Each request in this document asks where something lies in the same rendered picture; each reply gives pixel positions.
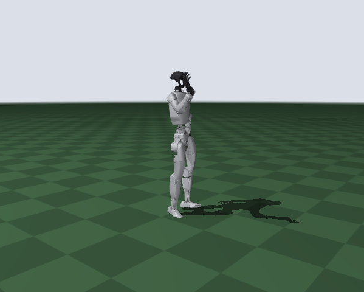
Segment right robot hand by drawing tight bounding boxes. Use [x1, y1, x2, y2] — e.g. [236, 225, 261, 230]
[182, 72, 194, 95]

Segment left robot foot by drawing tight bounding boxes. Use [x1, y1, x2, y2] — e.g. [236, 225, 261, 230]
[180, 201, 201, 208]

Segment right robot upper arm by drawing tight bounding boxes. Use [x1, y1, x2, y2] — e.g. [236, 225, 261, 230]
[167, 93, 185, 114]

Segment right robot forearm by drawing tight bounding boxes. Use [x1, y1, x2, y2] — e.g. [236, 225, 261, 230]
[176, 90, 195, 112]

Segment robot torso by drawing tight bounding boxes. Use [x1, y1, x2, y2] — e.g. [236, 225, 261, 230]
[168, 90, 190, 145]

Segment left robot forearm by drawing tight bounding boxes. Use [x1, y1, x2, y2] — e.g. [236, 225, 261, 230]
[185, 120, 191, 135]

